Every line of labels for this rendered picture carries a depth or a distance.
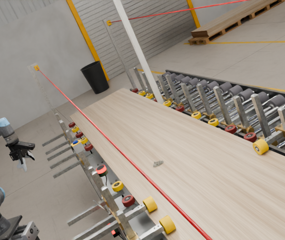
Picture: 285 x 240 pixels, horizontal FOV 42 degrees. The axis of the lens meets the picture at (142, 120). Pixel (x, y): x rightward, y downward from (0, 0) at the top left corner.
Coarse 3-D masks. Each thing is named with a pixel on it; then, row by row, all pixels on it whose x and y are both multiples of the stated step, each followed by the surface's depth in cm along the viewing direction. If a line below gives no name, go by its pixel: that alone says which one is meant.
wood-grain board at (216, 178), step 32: (128, 96) 445; (128, 128) 347; (160, 128) 315; (192, 128) 288; (192, 160) 243; (224, 160) 227; (256, 160) 213; (192, 192) 211; (224, 192) 198; (256, 192) 187; (224, 224) 176; (256, 224) 168
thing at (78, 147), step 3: (78, 141) 271; (72, 144) 271; (75, 144) 268; (78, 144) 268; (81, 144) 269; (75, 147) 268; (78, 147) 269; (81, 147) 270; (75, 150) 269; (78, 150) 269; (81, 150) 270
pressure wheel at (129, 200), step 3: (129, 195) 235; (132, 195) 234; (123, 198) 235; (126, 198) 233; (129, 198) 233; (132, 198) 231; (123, 201) 232; (126, 201) 230; (129, 201) 230; (132, 201) 231; (123, 204) 232; (126, 204) 230; (129, 204) 230; (132, 204) 231
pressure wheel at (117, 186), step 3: (114, 183) 259; (117, 183) 256; (120, 183) 255; (114, 186) 255; (117, 186) 253; (120, 186) 253; (123, 186) 256; (114, 189) 254; (117, 189) 253; (120, 189) 254
